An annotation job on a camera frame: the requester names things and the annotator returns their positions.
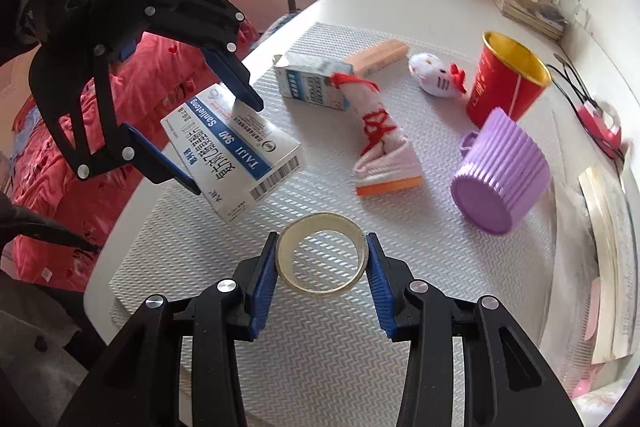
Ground white cat plush toy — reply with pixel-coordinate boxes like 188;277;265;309
408;53;468;98

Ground pink white plastic packet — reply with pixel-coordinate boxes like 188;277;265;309
570;357;640;413

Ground pink round device with cable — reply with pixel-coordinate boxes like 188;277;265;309
546;53;601;108

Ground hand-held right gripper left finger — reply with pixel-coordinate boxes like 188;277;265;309
60;231;281;427

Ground pink toy shoe red laces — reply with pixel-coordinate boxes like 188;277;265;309
327;72;423;198

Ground white textured desk mat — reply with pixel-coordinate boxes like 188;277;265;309
107;23;558;427

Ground pink white charger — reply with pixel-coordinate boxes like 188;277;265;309
575;101;624;158

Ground red paper cup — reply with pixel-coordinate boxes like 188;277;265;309
466;31;553;128

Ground clear tape roll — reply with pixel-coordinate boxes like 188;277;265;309
276;213;370;298

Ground blue quilted chair cushion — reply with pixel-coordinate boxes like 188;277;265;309
257;11;301;48

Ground white blue medicine box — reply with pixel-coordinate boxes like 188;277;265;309
161;83;307;224

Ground purple ribbed plastic cup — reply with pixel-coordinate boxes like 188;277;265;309
450;108;551;236

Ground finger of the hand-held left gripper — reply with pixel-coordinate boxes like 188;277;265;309
31;43;202;196
145;0;265;112

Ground bed with pink cover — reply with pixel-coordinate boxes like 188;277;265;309
0;34;253;293

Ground peach rectangular block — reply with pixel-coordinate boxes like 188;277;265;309
344;38;407;78

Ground small white blue carton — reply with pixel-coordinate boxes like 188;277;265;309
272;53;357;112

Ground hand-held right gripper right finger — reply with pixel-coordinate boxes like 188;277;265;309
365;231;586;427

